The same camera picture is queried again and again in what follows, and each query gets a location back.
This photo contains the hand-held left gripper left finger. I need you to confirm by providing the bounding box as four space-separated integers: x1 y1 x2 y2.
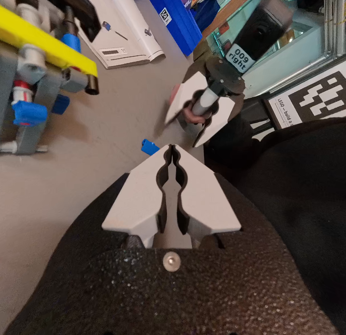
101 144 173 249

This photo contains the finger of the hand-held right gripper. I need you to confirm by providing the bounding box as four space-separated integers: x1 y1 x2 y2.
192 95 236 148
164 71 209 127

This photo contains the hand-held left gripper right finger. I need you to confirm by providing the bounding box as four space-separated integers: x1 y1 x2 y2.
172 144 242 248

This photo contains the small blue lego piece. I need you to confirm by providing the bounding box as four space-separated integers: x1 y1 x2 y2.
141 139 161 156

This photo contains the grey and yellow lego model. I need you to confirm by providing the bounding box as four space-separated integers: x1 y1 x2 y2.
0 0 103 155

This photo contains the white lego instruction booklet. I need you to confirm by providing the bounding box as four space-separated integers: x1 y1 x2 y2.
74 0 166 70

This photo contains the person's right hand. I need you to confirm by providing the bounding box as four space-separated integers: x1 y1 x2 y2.
183 107 210 124

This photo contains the white glass display cabinet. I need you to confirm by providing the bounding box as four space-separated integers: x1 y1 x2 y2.
205 0 326 97

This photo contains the blue plastic bin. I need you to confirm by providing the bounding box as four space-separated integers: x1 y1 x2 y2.
143 0 203 57

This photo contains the black and white marker sign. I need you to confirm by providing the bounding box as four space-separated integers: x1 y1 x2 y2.
263 70 346 130

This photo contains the person's dark clothing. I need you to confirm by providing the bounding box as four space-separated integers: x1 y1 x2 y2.
204 118 346 335

